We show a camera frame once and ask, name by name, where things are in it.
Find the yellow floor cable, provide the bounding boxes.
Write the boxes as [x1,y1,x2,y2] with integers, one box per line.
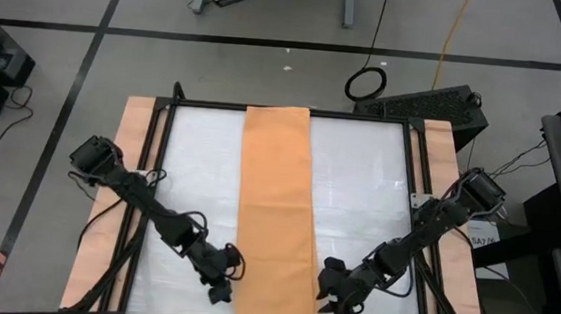
[430,0,474,92]

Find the black cable bundle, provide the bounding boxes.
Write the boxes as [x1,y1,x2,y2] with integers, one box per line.
[65,193,151,314]
[406,227,499,314]

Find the black desk base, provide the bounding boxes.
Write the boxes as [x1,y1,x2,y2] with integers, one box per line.
[469,177,561,276]

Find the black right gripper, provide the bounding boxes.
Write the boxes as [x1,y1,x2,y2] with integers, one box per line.
[318,255,385,314]

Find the black coiled floor cable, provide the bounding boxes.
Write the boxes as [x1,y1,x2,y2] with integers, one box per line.
[343,0,394,105]

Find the black metal table frame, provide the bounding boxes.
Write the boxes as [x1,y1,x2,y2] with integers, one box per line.
[97,76,466,314]

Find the orange towel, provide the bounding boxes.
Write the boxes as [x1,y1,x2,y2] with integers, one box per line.
[227,102,335,314]

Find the thin black desk cables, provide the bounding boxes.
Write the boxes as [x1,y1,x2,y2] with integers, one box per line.
[486,134,554,185]

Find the curved black arm cable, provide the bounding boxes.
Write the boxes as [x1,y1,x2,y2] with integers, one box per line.
[76,194,126,255]

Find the black computer tower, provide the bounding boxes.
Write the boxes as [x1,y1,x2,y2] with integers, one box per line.
[350,76,493,155]

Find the white paper sheet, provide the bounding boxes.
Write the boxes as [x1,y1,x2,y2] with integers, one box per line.
[462,219,514,282]

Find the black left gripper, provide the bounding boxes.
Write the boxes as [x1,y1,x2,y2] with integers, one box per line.
[192,242,249,309]

